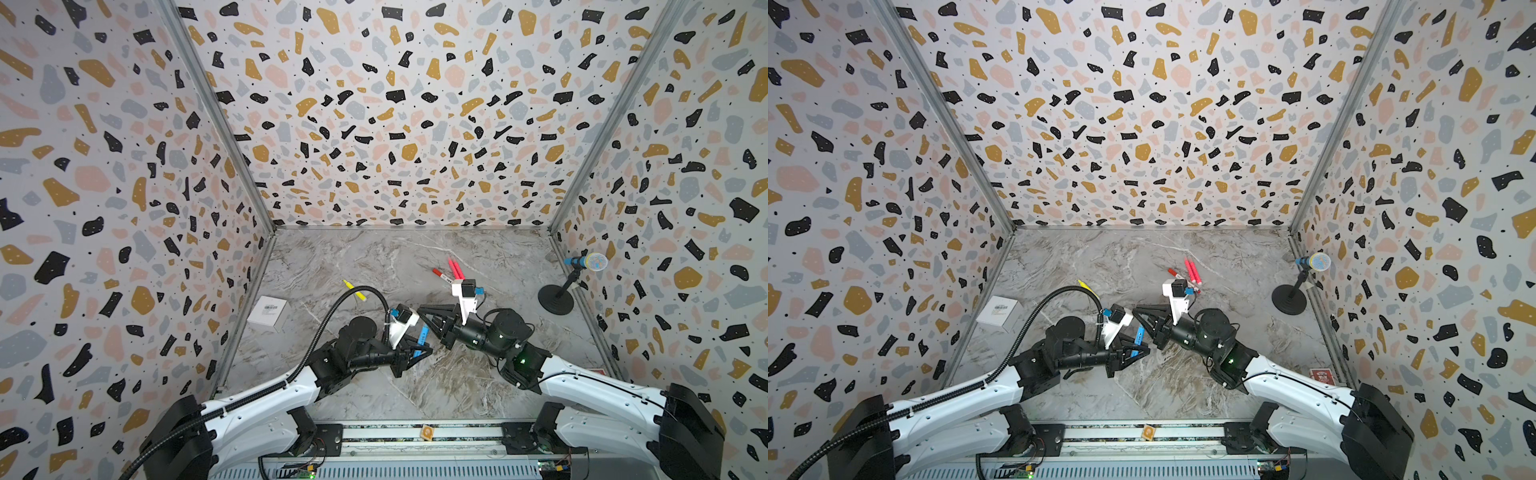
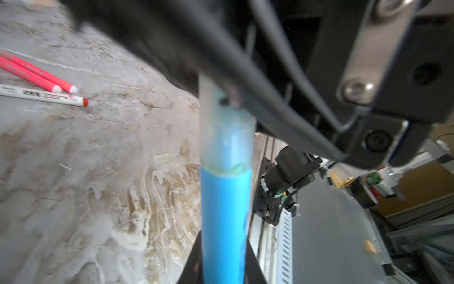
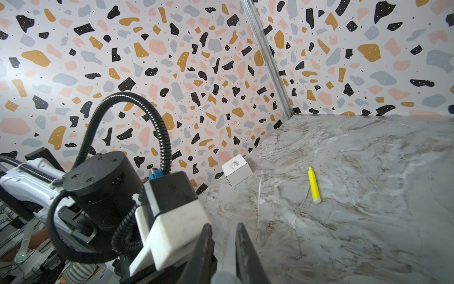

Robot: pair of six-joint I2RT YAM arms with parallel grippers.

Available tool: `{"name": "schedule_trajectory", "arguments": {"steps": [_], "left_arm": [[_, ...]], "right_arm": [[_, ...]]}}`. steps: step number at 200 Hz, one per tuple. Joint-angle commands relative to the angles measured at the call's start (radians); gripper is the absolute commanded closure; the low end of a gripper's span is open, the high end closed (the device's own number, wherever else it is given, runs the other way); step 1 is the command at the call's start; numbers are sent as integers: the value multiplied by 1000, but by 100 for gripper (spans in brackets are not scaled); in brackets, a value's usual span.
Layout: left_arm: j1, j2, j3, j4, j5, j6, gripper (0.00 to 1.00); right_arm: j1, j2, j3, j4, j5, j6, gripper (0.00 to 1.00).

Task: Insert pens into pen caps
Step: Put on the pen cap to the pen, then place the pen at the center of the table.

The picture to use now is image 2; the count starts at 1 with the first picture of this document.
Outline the pink highlighter pen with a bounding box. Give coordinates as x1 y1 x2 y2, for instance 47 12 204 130
1 52 79 94
1 58 63 93

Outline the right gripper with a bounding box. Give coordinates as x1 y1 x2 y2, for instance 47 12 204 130
63 1 454 169

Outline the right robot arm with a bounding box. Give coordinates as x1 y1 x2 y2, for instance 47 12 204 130
63 1 454 204

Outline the clear blue pen cap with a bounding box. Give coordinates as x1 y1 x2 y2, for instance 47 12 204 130
199 74 256 176

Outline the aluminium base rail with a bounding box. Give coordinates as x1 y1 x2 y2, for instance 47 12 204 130
249 176 412 284

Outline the blue highlighter pen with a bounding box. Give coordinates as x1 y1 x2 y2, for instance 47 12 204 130
201 168 252 284

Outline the white red-tipped marker pen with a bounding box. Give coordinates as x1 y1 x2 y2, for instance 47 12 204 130
1 85 89 107

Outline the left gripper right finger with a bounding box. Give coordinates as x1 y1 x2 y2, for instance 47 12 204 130
244 239 267 284

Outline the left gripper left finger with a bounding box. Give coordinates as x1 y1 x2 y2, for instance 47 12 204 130
176 231 203 284

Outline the clear green pen cap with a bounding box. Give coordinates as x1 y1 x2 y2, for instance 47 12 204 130
151 153 173 163

